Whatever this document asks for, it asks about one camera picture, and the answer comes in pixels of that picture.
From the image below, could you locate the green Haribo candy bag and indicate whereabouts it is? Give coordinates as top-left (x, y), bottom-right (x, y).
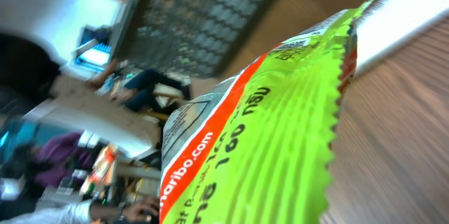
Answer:
top-left (160, 3), bottom-right (368, 224)

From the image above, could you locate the grey plastic basket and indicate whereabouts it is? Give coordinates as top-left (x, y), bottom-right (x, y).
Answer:
top-left (112, 0), bottom-right (273, 78)

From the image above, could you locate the cluttered background desk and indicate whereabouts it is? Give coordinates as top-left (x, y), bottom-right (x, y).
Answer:
top-left (0, 118), bottom-right (162, 211)

